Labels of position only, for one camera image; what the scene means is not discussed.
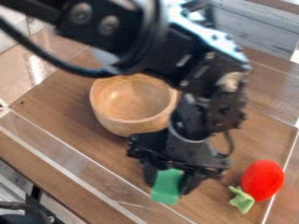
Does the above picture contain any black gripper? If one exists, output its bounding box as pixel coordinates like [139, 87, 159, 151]
[127, 129, 233, 195]

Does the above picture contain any green rectangular block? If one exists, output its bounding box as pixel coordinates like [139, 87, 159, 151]
[151, 169, 183, 205]

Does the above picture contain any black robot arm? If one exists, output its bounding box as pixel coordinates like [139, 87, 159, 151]
[0, 0, 253, 195]

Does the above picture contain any brown wooden bowl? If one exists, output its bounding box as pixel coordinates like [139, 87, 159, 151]
[90, 73, 179, 137]

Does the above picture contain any red toy strawberry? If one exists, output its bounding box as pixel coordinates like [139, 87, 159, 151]
[229, 159, 286, 214]

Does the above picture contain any black clamp with bolt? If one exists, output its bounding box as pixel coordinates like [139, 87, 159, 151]
[26, 185, 66, 224]

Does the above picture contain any clear acrylic tray wall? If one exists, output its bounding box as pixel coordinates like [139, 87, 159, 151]
[0, 109, 195, 224]

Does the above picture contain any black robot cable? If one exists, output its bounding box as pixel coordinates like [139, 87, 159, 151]
[0, 14, 130, 79]

